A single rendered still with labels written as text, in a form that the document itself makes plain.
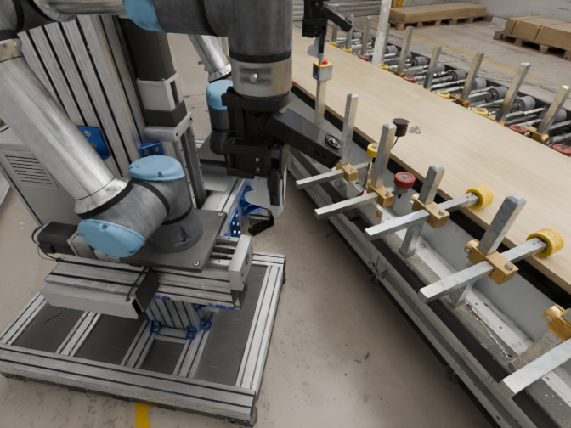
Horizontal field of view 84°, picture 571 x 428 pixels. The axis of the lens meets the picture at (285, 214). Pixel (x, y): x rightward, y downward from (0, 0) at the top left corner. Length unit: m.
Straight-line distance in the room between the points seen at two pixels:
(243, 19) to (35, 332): 1.87
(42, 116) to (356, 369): 1.64
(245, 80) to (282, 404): 1.55
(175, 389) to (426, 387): 1.18
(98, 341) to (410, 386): 1.52
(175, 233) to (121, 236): 0.20
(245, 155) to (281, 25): 0.16
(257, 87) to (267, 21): 0.07
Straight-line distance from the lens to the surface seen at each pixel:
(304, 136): 0.43
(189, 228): 0.87
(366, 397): 1.80
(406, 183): 1.40
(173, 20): 0.43
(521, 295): 1.39
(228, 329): 1.69
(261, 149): 0.44
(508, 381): 0.89
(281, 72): 0.40
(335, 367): 1.83
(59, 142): 0.69
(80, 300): 1.03
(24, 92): 0.69
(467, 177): 1.55
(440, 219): 1.17
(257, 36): 0.39
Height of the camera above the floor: 1.67
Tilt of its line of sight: 41 degrees down
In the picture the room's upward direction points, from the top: straight up
